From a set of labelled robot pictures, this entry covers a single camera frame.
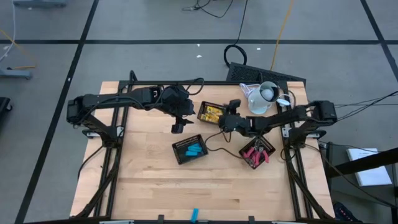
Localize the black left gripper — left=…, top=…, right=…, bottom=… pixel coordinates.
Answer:
left=160, top=85, right=196, bottom=126

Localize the yellow green crayon box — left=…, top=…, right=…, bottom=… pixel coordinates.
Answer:
left=207, top=109, right=223, bottom=121
left=200, top=113, right=221, bottom=124
left=205, top=105, right=225, bottom=116

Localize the black slotted plastic basket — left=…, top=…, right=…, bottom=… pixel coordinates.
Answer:
left=172, top=133, right=209, bottom=166
left=197, top=100, right=229, bottom=126
left=238, top=134, right=277, bottom=170

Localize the white desk lamp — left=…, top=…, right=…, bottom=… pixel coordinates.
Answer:
left=248, top=81, right=280, bottom=116

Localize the white round puck device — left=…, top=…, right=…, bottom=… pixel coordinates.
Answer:
left=275, top=94, right=294, bottom=108

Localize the black perforated floor panel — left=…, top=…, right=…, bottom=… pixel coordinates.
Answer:
left=226, top=62, right=307, bottom=84

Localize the black bar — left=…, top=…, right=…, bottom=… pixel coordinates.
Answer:
left=325, top=146, right=398, bottom=180

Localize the dark device with red lights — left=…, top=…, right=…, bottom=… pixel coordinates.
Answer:
left=333, top=201, right=364, bottom=223

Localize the white notebook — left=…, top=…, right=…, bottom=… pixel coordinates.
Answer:
left=346, top=147, right=393, bottom=187

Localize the grey furniture foot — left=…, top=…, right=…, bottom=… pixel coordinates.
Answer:
left=0, top=68, right=33, bottom=80

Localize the black chair base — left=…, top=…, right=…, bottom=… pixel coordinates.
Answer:
left=0, top=96, right=13, bottom=113

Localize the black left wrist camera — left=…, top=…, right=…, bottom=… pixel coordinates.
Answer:
left=170, top=123, right=185, bottom=135

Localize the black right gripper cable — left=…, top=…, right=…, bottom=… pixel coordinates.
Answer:
left=203, top=130, right=244, bottom=160

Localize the white coiled cable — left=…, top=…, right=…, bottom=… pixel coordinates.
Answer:
left=238, top=82, right=261, bottom=99

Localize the black aluminium rig frame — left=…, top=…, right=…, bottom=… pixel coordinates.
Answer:
left=70, top=70, right=336, bottom=222

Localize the black coiled floor cable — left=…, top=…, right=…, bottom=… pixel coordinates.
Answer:
left=182, top=0, right=249, bottom=67

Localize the yellow hanging cable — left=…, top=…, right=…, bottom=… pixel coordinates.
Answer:
left=269, top=0, right=295, bottom=71

